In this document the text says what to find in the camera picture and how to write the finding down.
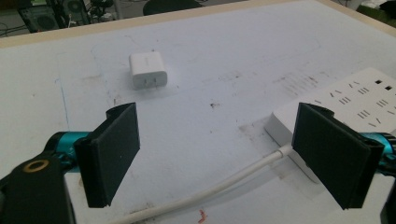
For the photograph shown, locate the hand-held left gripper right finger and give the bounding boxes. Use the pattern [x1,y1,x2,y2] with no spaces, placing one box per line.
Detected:
[290,102,396,211]

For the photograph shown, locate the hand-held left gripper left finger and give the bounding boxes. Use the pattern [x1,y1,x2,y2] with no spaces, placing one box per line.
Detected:
[45,102,141,209]

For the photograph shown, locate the white power strip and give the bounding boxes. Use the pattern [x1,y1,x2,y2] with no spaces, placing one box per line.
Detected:
[264,67,396,184]

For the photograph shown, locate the white charger plug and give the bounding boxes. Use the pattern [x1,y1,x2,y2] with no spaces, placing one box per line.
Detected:
[128,50,169,91]

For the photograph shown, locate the green object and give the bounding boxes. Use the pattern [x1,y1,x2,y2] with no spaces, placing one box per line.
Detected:
[356,0,396,28]

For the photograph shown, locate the black speaker box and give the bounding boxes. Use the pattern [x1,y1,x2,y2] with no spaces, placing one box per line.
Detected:
[17,5,62,34]

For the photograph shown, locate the dark round chair back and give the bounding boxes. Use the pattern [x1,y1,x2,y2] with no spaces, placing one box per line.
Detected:
[142,0,204,17]

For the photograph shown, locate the white power strip cable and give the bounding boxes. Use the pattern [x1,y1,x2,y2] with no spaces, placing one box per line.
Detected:
[106,144,294,224]

